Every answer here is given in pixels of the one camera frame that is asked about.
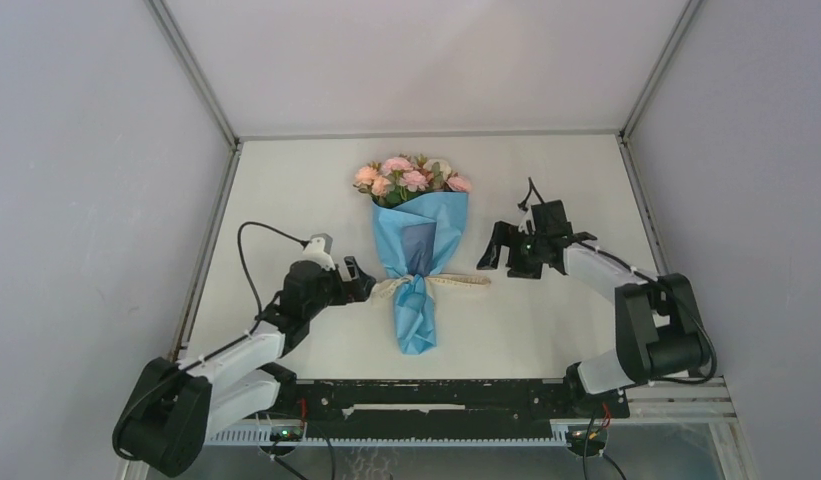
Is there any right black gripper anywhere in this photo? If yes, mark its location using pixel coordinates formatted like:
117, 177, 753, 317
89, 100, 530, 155
478, 219, 548, 279

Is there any cream braided rope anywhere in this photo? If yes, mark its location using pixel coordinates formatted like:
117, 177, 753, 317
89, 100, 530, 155
370, 272, 492, 299

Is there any right base circuit board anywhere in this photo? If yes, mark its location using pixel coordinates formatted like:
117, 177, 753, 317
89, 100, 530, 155
566, 429, 608, 443

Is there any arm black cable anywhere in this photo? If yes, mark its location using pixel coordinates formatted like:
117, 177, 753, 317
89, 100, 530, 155
517, 176, 719, 480
111, 221, 338, 480

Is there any left base circuit board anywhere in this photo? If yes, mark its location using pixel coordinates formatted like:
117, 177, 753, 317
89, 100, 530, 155
269, 427, 303, 443

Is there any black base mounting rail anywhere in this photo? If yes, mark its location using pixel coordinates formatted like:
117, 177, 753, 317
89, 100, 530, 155
252, 367, 630, 434

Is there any fake pink flower bouquet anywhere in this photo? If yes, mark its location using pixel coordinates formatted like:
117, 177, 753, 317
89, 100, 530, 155
353, 154, 472, 208

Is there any white slotted cable duct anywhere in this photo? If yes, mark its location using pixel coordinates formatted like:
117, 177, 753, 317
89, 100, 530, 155
205, 423, 570, 447

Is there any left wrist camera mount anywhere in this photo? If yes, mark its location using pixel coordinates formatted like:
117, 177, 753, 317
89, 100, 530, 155
302, 233, 336, 271

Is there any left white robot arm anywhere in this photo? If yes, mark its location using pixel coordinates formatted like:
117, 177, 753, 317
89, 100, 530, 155
111, 256, 376, 478

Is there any base circuit board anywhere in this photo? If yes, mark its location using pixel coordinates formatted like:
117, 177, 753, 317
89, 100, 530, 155
269, 427, 303, 443
566, 429, 608, 443

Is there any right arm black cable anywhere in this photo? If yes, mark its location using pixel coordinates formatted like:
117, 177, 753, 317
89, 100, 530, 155
517, 176, 719, 480

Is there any blue wrapping paper sheet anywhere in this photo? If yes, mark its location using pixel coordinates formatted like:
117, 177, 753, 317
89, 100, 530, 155
372, 192, 469, 355

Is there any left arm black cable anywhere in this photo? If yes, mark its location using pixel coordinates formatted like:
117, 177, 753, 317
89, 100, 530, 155
111, 221, 338, 480

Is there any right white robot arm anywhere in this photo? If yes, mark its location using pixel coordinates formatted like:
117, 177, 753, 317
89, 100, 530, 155
477, 200, 717, 416

